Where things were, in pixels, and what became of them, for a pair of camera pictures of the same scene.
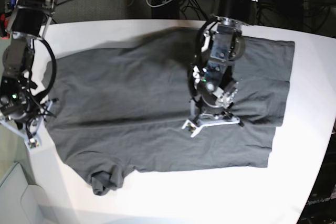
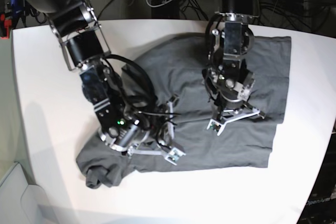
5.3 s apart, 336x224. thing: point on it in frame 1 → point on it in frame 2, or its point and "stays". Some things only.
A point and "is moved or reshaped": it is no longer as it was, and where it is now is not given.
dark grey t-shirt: [121, 109] is moved or reshaped
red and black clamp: [4, 24] stays
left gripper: [32, 132] → [133, 139]
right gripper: [203, 119] → [223, 117]
